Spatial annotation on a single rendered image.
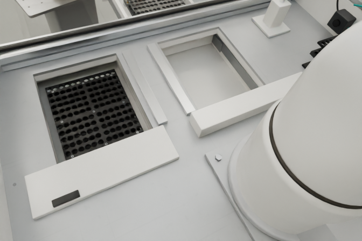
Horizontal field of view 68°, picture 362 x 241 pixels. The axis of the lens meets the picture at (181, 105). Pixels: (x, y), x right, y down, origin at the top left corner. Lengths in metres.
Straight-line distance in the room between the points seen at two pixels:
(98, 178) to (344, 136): 0.40
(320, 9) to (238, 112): 0.51
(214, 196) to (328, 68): 0.33
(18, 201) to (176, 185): 0.28
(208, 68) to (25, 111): 0.52
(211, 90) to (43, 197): 0.52
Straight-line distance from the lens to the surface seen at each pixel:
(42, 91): 0.82
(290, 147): 0.37
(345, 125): 0.33
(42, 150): 0.60
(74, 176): 0.55
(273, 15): 0.86
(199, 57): 0.90
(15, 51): 0.72
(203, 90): 0.81
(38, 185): 0.56
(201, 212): 0.53
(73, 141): 0.64
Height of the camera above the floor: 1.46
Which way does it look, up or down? 55 degrees down
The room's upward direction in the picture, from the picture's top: 11 degrees clockwise
